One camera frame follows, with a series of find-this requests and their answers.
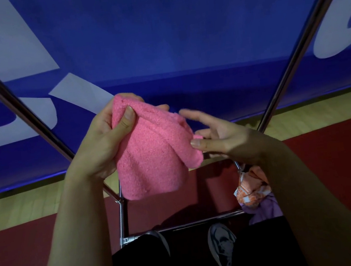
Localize person's left hand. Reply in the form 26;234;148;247
58;88;177;184

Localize person's black trousers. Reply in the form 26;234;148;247
109;208;310;266

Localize blue banner with white print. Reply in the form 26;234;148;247
0;0;351;198

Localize person's left grey shoe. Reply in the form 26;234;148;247
143;229;171;259

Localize person's right forearm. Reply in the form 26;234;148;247
256;131;351;266

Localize orange patterned towel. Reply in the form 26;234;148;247
231;164;274;210

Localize person's grey shoe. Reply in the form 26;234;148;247
143;229;171;259
206;221;240;266

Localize person's left forearm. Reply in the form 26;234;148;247
27;169;115;266

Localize purple towel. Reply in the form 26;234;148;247
238;191;284;227

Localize person's right grey shoe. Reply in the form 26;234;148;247
206;221;240;266

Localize pink towel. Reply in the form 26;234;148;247
108;87;208;203

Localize metal drying rack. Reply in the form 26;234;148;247
0;0;351;262

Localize person's right hand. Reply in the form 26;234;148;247
179;100;274;172

